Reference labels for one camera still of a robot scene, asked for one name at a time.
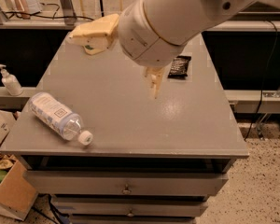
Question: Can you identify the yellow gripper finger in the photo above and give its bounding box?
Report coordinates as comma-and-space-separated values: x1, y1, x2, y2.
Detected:
145, 67, 164, 99
66, 14, 119, 52

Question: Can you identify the blue plastic water bottle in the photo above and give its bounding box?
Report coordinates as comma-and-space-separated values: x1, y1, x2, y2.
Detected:
29, 92, 93, 146

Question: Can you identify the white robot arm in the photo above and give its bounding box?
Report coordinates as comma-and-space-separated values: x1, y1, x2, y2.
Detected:
67, 0, 280, 92

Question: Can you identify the white pump dispenser bottle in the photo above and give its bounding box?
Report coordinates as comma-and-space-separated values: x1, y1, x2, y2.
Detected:
0, 64, 23, 96

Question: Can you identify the green and yellow sponge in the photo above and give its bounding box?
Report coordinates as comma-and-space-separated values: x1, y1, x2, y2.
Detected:
84, 45, 100, 55

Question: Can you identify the grey drawer cabinet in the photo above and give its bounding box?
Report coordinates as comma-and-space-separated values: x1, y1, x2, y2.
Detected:
1, 37, 248, 224

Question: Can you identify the top grey drawer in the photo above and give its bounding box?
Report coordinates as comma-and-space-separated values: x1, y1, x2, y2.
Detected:
23, 171, 228, 196

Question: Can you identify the grey drawer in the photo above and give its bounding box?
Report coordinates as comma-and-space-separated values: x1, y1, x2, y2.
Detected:
52, 197, 207, 217
23, 171, 228, 196

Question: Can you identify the small cardboard box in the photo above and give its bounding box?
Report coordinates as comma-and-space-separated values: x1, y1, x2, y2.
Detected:
0, 109, 17, 156

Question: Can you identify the cardboard box with items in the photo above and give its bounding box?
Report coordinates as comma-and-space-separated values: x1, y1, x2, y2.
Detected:
0, 155, 38, 220

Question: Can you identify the black cable on shelf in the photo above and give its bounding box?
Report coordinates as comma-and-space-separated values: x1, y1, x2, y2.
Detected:
3, 2, 95, 22

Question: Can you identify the black floor cable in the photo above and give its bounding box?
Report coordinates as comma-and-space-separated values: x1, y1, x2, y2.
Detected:
244, 20, 279, 142

